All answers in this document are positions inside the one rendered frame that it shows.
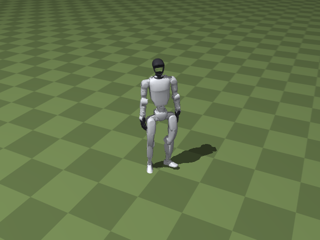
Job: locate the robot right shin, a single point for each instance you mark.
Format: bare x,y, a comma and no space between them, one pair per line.
149,154

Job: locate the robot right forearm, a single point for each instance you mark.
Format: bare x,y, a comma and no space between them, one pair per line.
142,111

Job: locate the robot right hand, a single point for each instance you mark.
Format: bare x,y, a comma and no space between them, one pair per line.
143,124

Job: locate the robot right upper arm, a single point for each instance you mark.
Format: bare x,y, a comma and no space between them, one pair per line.
143,91

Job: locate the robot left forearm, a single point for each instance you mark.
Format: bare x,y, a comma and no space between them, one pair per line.
177,105

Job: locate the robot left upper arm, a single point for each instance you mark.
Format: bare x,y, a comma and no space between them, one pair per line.
174,88

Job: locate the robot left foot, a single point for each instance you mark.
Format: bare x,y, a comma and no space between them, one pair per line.
170,163

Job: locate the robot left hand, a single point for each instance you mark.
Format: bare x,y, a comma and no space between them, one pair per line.
177,115

